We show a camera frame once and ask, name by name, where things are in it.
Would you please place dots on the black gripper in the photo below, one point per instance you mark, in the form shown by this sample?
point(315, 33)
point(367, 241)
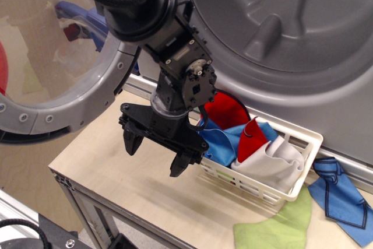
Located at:
point(176, 134)

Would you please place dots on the red cloth with black print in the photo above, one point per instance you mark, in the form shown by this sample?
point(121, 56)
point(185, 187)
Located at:
point(251, 139)

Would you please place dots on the white grey cloth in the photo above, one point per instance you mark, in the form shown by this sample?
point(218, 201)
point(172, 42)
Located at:
point(277, 164)

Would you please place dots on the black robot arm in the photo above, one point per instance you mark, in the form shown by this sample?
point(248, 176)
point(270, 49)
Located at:
point(186, 80)

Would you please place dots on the grey toy washing machine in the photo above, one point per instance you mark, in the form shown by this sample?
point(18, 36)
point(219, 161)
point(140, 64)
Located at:
point(305, 61)

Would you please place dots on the red cloth with black trim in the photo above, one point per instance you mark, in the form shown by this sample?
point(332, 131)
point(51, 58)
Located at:
point(227, 111)

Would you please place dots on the round transparent washer door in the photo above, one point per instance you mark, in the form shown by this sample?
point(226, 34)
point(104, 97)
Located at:
point(51, 87)

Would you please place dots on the blue clamp behind door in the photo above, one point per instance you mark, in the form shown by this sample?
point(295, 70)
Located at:
point(87, 24)

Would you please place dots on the light green cloth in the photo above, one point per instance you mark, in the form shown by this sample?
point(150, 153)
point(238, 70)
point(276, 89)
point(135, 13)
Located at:
point(287, 229)

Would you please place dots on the blue cloth with black outline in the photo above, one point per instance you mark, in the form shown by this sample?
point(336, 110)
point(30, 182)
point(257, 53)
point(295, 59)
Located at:
point(342, 202)

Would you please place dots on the aluminium table frame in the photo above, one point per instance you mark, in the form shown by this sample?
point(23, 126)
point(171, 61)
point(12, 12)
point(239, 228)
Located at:
point(99, 217)

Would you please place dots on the black robot base with cable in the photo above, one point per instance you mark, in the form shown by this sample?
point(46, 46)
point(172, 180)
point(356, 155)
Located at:
point(49, 235)

